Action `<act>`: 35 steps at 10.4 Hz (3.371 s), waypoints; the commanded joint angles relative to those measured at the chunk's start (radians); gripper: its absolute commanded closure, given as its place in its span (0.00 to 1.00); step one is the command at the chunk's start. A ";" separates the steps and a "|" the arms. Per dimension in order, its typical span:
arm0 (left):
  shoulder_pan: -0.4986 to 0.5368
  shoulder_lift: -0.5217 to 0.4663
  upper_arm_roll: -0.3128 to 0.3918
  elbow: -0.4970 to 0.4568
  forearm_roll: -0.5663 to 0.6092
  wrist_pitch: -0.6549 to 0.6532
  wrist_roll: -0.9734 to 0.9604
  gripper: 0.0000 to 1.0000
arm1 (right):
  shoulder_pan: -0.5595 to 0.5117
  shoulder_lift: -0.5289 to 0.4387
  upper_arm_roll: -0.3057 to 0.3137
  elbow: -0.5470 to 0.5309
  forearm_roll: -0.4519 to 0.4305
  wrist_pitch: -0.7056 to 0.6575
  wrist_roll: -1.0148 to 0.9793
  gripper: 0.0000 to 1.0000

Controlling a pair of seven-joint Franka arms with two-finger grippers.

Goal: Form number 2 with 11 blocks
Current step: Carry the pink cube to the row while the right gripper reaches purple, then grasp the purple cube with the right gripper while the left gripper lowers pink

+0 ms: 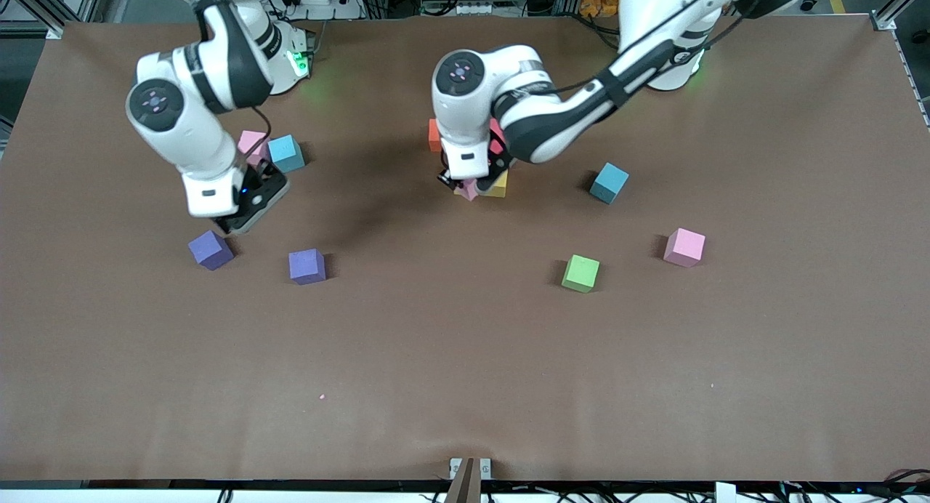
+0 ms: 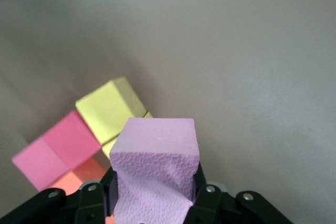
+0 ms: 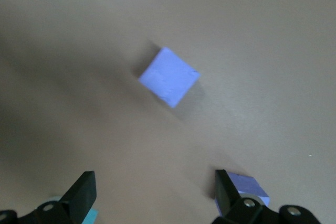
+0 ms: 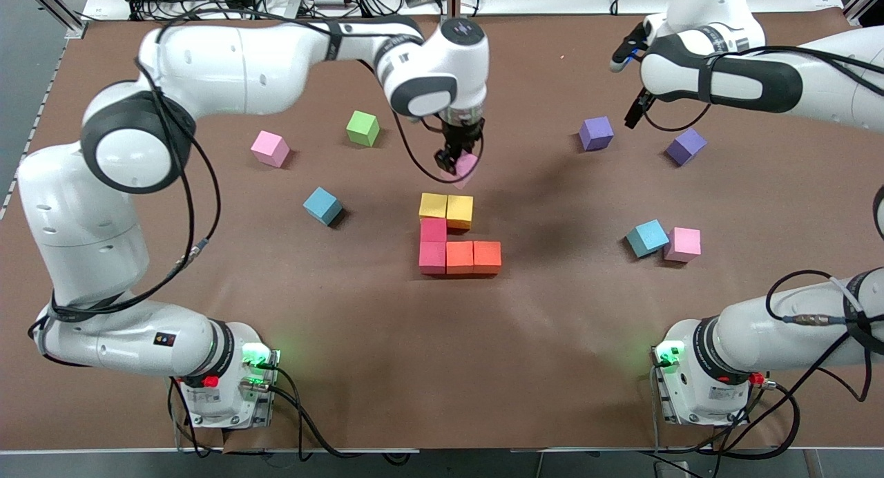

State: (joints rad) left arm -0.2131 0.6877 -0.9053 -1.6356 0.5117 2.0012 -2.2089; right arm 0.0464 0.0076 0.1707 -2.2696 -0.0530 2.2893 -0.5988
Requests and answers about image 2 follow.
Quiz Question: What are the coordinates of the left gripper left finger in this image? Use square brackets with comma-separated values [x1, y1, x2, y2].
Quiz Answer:
[0, 170, 118, 224]

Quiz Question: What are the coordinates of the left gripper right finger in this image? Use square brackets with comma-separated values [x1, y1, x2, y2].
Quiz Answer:
[183, 163, 293, 224]

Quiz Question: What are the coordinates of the yellow foam cube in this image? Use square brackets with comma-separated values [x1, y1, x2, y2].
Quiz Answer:
[101, 110, 153, 161]
[75, 76, 148, 145]

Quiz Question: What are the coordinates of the pink foam cube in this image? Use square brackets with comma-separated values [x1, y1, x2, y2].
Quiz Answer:
[110, 118, 201, 224]

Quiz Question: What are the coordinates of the brown paper table cover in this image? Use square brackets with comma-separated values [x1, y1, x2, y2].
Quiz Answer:
[0, 0, 336, 224]

